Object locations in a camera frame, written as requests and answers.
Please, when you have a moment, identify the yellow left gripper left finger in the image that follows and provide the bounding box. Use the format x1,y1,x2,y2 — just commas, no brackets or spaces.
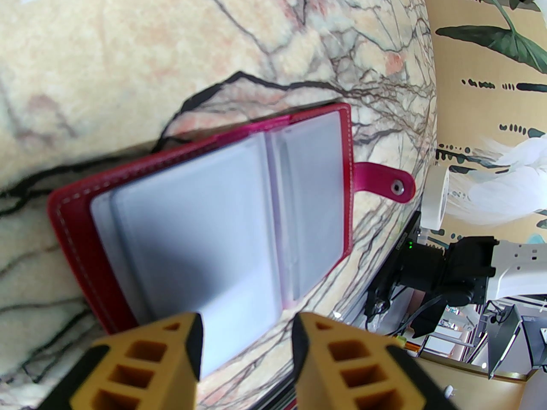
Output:
38,312,203,410

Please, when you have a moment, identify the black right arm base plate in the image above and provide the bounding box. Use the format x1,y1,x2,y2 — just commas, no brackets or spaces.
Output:
363,212,423,328

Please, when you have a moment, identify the red leather card holder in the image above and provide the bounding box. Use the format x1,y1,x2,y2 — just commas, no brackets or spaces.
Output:
47,102,416,336

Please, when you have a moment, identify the black monitor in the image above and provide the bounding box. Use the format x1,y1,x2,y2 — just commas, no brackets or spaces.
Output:
487,306,547,379

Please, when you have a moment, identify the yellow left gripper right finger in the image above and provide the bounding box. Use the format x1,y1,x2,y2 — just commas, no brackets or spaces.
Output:
292,312,458,410

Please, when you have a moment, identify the white masking tape roll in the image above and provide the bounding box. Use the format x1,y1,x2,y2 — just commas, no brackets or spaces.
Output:
421,165,451,231

